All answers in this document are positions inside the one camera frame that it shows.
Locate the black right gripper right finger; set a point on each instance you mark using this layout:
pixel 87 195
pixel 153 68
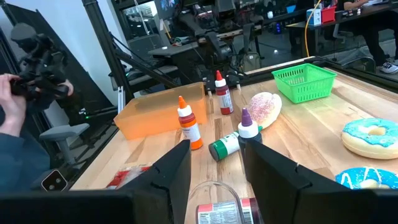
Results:
pixel 280 193

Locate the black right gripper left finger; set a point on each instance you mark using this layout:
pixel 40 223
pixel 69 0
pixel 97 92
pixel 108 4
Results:
pixel 168 186

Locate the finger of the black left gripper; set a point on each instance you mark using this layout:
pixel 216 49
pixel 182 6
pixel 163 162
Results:
pixel 239 87
pixel 210 92

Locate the red food colouring bottle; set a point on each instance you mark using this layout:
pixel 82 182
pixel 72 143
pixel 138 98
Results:
pixel 224 96

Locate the orange food colouring bottle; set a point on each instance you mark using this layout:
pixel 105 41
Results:
pixel 189 124

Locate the purple food colouring bottle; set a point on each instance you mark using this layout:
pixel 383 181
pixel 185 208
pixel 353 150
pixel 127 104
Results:
pixel 247 127

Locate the red snack packet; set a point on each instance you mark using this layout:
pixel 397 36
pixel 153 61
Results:
pixel 124 177

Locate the green food colouring bottle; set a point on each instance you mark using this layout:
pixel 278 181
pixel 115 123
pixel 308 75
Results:
pixel 225 146

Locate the blue doughnut white drizzle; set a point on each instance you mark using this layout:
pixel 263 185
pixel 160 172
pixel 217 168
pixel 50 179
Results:
pixel 357 175

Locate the blue doughnut white sprinkles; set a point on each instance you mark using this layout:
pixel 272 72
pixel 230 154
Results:
pixel 360 146

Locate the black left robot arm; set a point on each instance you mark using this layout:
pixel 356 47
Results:
pixel 219 46

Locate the grey backpack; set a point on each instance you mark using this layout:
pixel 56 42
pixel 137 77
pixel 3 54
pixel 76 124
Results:
pixel 251 61

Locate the clear plastic bin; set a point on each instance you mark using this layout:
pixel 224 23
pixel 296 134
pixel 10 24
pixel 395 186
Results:
pixel 214 183

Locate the orange cutting mat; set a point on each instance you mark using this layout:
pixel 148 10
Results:
pixel 155 109

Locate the green plastic basket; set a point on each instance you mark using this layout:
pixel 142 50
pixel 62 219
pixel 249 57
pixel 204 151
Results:
pixel 303 82

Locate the black desk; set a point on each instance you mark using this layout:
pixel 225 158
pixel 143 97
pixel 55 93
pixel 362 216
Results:
pixel 298 26

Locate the white blue box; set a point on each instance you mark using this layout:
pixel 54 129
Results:
pixel 314 17

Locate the black smartphone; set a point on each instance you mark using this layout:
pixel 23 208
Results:
pixel 54 181

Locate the red storage bin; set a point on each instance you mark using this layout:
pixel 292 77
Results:
pixel 328 15

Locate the grey stool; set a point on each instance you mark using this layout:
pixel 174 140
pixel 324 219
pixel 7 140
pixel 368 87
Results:
pixel 63 132

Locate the person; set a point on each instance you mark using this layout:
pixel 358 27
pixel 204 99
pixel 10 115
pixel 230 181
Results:
pixel 12 105
pixel 373 37

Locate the silver aluminium post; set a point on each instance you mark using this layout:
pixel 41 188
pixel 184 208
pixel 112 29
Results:
pixel 121 99

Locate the black handheld camera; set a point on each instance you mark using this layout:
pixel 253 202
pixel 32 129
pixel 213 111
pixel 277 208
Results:
pixel 40 71

